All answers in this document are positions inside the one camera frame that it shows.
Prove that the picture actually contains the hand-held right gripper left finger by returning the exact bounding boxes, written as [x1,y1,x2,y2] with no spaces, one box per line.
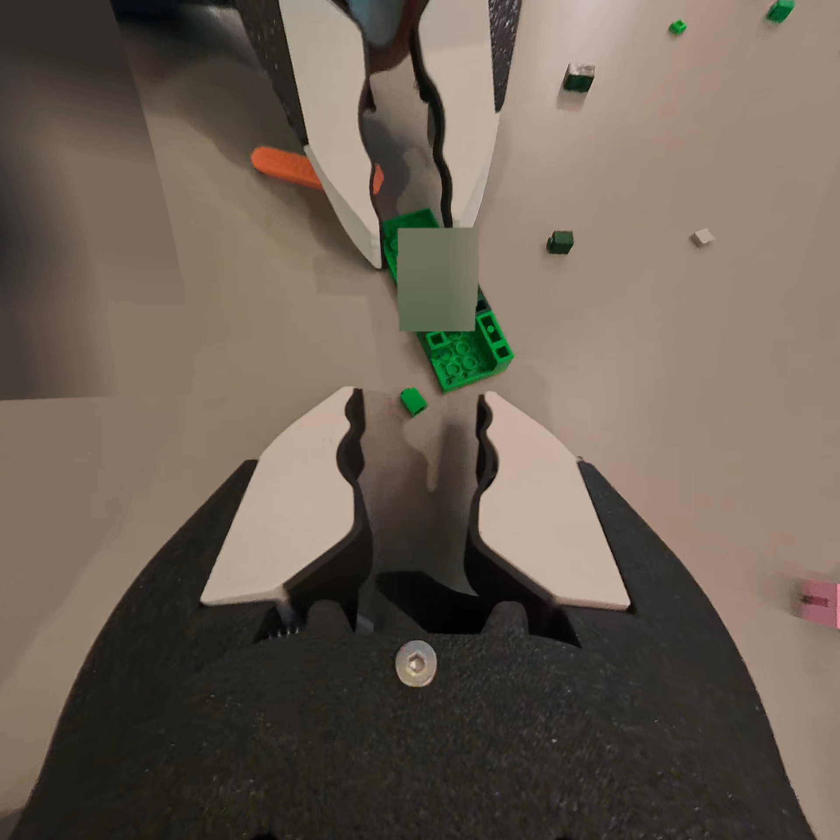
[199,386,376,606]

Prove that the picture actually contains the green brick assembly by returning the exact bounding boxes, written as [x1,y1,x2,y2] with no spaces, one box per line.
[381,209,515,395]

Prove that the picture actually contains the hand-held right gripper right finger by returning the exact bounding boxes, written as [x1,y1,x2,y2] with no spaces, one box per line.
[467,392,633,611]

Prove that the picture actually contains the orange brick separator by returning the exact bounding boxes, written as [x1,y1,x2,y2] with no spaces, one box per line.
[251,146,385,196]

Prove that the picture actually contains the pink brick pig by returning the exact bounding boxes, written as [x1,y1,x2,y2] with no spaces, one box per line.
[798,579,840,629]

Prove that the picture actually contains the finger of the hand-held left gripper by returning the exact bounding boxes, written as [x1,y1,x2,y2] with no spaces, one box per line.
[408,0,503,231]
[279,0,386,270]

